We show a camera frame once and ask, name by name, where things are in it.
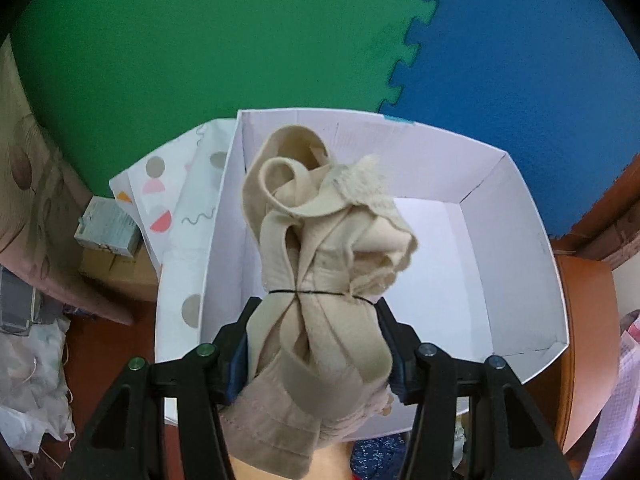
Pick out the white cardboard box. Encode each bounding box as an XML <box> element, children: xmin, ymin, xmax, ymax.
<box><xmin>199</xmin><ymin>108</ymin><xmax>571</xmax><ymax>435</ymax></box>

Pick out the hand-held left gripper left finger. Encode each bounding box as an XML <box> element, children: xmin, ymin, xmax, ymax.
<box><xmin>60</xmin><ymin>297</ymin><xmax>263</xmax><ymax>480</ymax></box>

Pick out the green foam mat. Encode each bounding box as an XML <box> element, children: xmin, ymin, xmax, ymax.
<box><xmin>10</xmin><ymin>0</ymin><xmax>458</xmax><ymax>201</ymax></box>

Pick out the beige underwear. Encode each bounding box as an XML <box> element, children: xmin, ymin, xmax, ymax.
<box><xmin>220</xmin><ymin>126</ymin><xmax>420</xmax><ymax>480</ymax></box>

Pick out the blue speckled cloth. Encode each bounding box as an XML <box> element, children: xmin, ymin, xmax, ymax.
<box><xmin>350</xmin><ymin>432</ymin><xmax>468</xmax><ymax>480</ymax></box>

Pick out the small white carton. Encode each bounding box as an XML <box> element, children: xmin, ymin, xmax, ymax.
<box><xmin>74</xmin><ymin>196</ymin><xmax>142</xmax><ymax>260</ymax></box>

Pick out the brown cardboard box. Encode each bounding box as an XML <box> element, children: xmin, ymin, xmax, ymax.
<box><xmin>80</xmin><ymin>247</ymin><xmax>163</xmax><ymax>303</ymax></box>

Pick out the pink floral curtain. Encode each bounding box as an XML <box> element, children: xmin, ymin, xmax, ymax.
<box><xmin>0</xmin><ymin>35</ymin><xmax>136</xmax><ymax>326</ymax></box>

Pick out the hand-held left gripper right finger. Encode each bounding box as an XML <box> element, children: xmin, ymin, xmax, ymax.
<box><xmin>375</xmin><ymin>297</ymin><xmax>576</xmax><ymax>480</ymax></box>

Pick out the grey plaid cloth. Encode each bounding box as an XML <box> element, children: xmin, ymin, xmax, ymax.
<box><xmin>0</xmin><ymin>265</ymin><xmax>63</xmax><ymax>336</ymax></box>

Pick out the white leaf print cloth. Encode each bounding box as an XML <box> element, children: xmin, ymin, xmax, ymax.
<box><xmin>0</xmin><ymin>317</ymin><xmax>76</xmax><ymax>461</ymax></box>

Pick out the blue foam mat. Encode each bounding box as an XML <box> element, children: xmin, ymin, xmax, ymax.
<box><xmin>377</xmin><ymin>0</ymin><xmax>640</xmax><ymax>238</ymax></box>

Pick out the pink white cloth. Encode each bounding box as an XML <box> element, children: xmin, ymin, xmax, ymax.
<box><xmin>577</xmin><ymin>310</ymin><xmax>640</xmax><ymax>480</ymax></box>

